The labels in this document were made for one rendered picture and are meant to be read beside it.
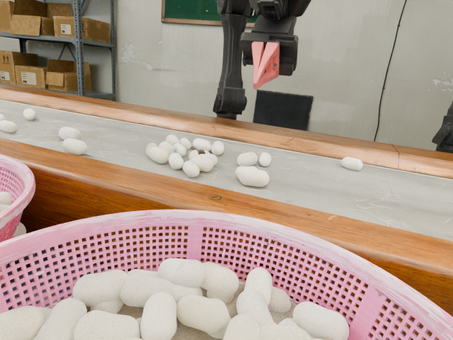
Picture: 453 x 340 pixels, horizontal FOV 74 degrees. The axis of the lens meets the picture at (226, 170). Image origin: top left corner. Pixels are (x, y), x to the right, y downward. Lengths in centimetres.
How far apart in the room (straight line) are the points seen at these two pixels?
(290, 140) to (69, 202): 41
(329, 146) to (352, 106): 190
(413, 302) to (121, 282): 17
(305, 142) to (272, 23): 22
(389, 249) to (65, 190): 28
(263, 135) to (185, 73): 218
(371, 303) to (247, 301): 7
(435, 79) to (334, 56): 68
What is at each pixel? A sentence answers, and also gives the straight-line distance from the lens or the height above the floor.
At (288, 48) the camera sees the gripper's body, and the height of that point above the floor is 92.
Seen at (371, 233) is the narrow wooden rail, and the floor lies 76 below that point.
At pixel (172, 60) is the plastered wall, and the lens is 280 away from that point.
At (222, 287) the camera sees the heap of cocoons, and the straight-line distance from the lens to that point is 21.
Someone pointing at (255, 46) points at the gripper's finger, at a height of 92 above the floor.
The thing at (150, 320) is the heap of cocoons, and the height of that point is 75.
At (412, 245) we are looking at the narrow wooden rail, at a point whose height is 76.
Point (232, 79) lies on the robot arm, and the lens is 89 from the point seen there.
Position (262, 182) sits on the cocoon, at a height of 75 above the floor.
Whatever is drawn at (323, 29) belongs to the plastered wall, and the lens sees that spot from 249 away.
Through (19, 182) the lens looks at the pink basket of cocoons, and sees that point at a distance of 34.
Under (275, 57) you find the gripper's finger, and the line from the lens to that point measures 56.
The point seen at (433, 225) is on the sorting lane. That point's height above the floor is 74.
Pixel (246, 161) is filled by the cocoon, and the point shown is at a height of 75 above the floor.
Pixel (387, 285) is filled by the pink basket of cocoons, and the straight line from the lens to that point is 21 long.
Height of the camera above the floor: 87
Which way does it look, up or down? 18 degrees down
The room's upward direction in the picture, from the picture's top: 6 degrees clockwise
